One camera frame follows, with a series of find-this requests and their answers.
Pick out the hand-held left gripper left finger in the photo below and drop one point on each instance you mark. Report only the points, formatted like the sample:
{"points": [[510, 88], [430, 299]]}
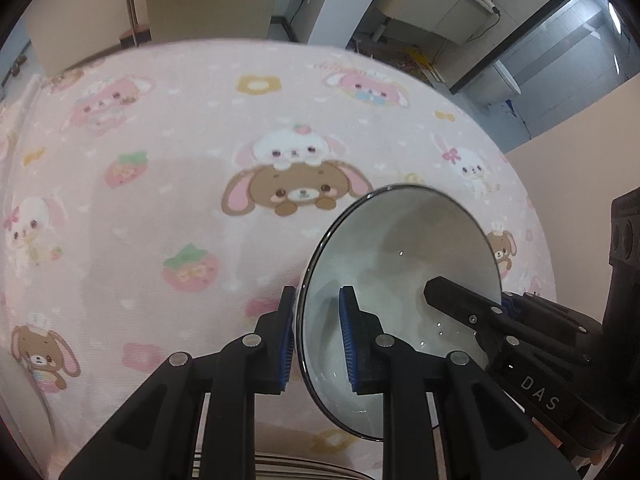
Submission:
{"points": [[286, 350]]}

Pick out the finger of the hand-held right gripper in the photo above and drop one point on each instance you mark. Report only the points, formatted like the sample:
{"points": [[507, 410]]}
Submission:
{"points": [[550, 312], [460, 305]]}

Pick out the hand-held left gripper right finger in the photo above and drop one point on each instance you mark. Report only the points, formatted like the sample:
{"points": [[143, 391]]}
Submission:
{"points": [[347, 340]]}

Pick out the white ribbed bowl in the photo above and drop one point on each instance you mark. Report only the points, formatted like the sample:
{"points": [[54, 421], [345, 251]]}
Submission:
{"points": [[400, 240]]}

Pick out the pink printed tablecloth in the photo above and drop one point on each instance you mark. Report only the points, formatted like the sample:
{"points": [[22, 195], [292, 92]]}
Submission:
{"points": [[150, 210]]}

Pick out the yellow floor item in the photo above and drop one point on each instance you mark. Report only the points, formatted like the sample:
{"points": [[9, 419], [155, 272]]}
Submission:
{"points": [[422, 62]]}

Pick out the beige vanity cabinet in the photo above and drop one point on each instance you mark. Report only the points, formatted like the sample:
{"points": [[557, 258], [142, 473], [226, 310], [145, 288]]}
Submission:
{"points": [[440, 0]]}

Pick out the wooden stick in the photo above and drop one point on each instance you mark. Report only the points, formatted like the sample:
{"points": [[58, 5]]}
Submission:
{"points": [[131, 0]]}

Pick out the black door frame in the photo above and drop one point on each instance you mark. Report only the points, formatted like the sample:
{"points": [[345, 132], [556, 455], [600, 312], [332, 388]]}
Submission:
{"points": [[520, 35]]}

